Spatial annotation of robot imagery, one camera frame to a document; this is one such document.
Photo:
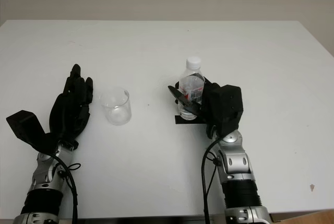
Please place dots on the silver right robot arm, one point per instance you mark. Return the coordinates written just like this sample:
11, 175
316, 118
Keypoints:
237, 171

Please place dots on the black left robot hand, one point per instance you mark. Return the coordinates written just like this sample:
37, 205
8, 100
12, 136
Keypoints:
66, 109

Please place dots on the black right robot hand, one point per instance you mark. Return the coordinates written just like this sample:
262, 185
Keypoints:
206, 104

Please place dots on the black tape strip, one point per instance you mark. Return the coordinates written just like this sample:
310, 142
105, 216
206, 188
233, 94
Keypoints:
180, 120

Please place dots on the clear glass cup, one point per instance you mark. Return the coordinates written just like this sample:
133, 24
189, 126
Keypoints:
117, 109

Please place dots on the clear plastic water bottle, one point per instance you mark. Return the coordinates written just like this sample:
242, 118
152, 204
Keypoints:
193, 77

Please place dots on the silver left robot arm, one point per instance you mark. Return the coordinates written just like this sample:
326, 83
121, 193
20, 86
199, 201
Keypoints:
44, 177

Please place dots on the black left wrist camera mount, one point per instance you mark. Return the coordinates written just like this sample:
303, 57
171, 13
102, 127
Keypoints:
24, 124

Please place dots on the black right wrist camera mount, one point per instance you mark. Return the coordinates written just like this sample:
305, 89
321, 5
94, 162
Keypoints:
227, 106

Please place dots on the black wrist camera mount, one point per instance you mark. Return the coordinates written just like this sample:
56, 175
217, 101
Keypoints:
24, 124
227, 106

